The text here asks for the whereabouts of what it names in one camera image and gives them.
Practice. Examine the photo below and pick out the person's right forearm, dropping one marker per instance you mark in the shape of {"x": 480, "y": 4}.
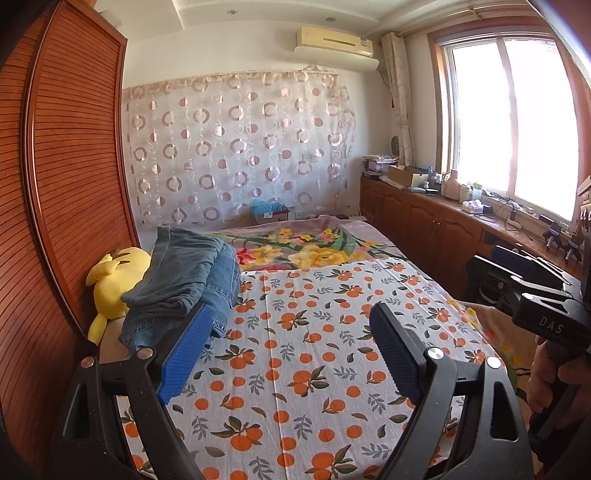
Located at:
{"x": 577, "y": 443}

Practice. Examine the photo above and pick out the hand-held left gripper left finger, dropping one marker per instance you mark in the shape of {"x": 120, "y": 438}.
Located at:
{"x": 184, "y": 355}

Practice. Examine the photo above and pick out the dark oval object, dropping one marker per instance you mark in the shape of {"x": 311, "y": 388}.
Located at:
{"x": 395, "y": 145}

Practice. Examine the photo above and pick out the stack of papers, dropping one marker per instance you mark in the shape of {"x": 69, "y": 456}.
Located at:
{"x": 378, "y": 164}

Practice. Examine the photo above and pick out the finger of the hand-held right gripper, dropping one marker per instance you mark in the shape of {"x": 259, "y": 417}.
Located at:
{"x": 549, "y": 318}
{"x": 545, "y": 270}

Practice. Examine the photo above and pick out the low wooden cabinet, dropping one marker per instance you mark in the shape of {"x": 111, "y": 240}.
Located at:
{"x": 425, "y": 226}

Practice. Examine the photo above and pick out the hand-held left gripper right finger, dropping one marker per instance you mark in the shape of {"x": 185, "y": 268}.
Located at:
{"x": 397, "y": 355}

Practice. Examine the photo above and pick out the cardboard box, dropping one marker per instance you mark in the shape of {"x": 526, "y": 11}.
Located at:
{"x": 401, "y": 175}

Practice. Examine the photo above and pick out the sheer circle pattern curtain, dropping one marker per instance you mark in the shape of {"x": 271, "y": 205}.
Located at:
{"x": 231, "y": 147}

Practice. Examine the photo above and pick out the box with blue bag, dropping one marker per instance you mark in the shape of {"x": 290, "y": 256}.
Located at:
{"x": 268, "y": 210}

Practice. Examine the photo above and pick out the grey-blue pants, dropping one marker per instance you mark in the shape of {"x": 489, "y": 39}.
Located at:
{"x": 180, "y": 267}

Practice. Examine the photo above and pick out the green capped bottle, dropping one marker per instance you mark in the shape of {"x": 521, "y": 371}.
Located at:
{"x": 477, "y": 191}

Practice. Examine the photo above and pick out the pale window drape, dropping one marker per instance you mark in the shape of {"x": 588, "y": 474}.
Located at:
{"x": 399, "y": 92}

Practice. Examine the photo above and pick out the wooden headboard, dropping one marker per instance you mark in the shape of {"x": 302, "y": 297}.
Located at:
{"x": 69, "y": 161}

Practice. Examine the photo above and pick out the yellow plush toy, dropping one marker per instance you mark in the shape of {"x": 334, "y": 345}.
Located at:
{"x": 115, "y": 286}

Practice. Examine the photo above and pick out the folded blue jeans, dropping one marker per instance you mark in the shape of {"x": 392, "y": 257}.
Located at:
{"x": 226, "y": 286}

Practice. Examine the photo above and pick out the white air conditioner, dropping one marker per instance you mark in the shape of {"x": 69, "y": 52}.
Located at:
{"x": 332, "y": 39}

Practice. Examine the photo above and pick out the orange print bed sheet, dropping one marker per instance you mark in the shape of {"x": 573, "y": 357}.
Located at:
{"x": 300, "y": 346}

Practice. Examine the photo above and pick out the wooden framed window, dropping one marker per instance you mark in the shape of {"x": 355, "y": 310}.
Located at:
{"x": 508, "y": 115}

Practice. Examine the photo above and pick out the person's right hand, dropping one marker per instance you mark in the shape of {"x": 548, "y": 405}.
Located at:
{"x": 540, "y": 383}

